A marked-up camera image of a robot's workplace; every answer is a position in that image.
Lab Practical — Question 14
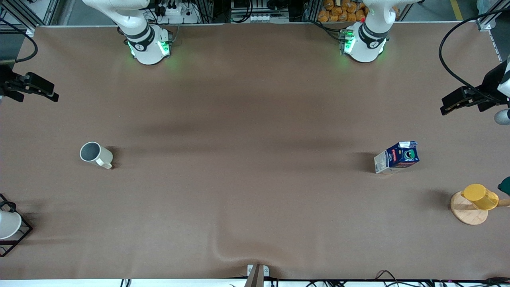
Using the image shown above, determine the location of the wooden mug tree stand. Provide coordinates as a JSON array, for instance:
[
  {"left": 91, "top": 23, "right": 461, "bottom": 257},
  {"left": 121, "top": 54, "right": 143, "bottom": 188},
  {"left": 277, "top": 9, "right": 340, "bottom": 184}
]
[{"left": 450, "top": 191, "right": 510, "bottom": 226}]

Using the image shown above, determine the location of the beige ceramic mug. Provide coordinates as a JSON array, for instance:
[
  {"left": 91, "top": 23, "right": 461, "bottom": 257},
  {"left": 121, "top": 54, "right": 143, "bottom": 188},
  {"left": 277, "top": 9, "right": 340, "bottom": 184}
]
[{"left": 79, "top": 142, "right": 114, "bottom": 170}]

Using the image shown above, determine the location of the brown table cover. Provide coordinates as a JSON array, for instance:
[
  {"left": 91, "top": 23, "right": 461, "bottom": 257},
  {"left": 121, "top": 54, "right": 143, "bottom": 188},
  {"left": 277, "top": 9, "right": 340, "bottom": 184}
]
[{"left": 0, "top": 22, "right": 510, "bottom": 281}]

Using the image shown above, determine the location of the white power strip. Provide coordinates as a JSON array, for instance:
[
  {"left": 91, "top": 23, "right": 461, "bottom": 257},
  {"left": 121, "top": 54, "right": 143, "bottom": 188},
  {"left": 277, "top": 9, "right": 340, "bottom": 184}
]
[{"left": 159, "top": 3, "right": 199, "bottom": 24}]

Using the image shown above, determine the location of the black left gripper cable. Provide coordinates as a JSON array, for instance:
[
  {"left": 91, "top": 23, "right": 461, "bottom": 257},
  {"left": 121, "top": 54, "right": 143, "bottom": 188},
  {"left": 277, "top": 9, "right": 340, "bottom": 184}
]
[{"left": 439, "top": 8, "right": 510, "bottom": 105}]

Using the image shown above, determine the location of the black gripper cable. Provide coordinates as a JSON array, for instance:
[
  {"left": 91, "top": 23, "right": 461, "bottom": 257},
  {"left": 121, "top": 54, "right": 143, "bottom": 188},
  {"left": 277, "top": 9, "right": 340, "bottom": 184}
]
[
  {"left": 439, "top": 8, "right": 510, "bottom": 105},
  {"left": 0, "top": 18, "right": 39, "bottom": 64}
]

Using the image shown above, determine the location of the aluminium frame post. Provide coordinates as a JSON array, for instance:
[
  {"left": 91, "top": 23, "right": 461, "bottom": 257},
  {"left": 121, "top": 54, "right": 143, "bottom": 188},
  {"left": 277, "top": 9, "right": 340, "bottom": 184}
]
[{"left": 477, "top": 3, "right": 510, "bottom": 32}]

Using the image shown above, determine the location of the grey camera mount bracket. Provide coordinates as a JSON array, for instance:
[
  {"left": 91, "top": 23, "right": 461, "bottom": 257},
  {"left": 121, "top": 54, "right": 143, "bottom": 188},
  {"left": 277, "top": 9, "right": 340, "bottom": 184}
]
[{"left": 244, "top": 264, "right": 270, "bottom": 287}]

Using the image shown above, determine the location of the bag of orange snacks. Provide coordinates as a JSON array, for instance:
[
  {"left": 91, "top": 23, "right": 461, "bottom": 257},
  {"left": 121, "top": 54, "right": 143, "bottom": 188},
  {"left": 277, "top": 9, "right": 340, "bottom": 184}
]
[{"left": 317, "top": 0, "right": 368, "bottom": 23}]

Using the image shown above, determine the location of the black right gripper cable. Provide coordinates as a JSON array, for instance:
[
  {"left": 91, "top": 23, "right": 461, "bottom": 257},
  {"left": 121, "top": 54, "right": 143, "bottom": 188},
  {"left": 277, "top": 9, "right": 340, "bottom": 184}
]
[{"left": 0, "top": 18, "right": 39, "bottom": 64}]

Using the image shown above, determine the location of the white cup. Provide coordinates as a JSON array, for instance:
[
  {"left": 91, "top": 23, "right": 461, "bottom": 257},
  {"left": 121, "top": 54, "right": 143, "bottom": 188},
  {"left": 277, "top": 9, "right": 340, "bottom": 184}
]
[{"left": 0, "top": 210, "right": 22, "bottom": 240}]

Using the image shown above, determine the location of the black wire rack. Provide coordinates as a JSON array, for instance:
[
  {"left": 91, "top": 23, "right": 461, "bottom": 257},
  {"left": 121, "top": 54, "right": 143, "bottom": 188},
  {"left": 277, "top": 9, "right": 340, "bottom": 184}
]
[{"left": 0, "top": 193, "right": 33, "bottom": 258}]

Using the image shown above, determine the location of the yellow cup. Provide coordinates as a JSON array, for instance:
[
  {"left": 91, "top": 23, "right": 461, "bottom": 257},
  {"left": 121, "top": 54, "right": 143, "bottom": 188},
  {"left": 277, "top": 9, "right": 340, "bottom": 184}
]
[{"left": 461, "top": 183, "right": 500, "bottom": 210}]

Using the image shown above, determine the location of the blue milk carton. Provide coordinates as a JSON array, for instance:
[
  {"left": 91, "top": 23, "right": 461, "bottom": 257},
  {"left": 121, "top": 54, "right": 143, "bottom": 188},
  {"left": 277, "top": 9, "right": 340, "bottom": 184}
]
[{"left": 374, "top": 140, "right": 420, "bottom": 175}]

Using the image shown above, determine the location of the black looped cable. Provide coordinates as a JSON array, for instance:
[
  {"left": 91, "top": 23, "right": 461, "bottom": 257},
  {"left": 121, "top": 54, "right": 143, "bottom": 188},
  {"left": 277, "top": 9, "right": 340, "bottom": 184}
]
[{"left": 375, "top": 270, "right": 401, "bottom": 283}]

